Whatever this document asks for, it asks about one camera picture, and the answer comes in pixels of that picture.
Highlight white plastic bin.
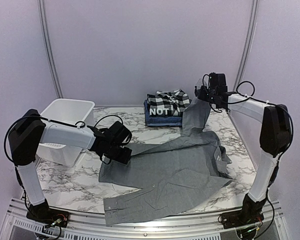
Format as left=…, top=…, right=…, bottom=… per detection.
left=36, top=98, right=95, bottom=167

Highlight grey long sleeve shirt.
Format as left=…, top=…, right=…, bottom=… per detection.
left=98, top=99, right=232, bottom=226

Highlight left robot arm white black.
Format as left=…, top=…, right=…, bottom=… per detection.
left=3, top=109, right=132, bottom=223

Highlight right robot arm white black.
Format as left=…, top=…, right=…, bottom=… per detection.
left=194, top=72, right=294, bottom=224

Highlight black shirt white letters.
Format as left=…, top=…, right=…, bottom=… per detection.
left=148, top=106, right=183, bottom=117

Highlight blue checked folded shirt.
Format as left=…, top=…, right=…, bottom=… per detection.
left=144, top=99, right=183, bottom=127

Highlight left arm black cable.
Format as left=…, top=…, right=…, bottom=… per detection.
left=3, top=113, right=126, bottom=166

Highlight right wall aluminium profile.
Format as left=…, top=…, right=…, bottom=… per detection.
left=230, top=0, right=260, bottom=91

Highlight wall aluminium profile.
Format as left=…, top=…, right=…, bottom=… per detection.
left=37, top=0, right=64, bottom=98
left=230, top=0, right=260, bottom=91

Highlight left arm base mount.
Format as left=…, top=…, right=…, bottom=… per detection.
left=26, top=200, right=70, bottom=228

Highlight aluminium frame rail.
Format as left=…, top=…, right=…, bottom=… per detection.
left=0, top=197, right=291, bottom=240

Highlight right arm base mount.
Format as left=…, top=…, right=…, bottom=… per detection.
left=218, top=194, right=267, bottom=229

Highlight left wall aluminium profile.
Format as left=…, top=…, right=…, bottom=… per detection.
left=37, top=0, right=64, bottom=98

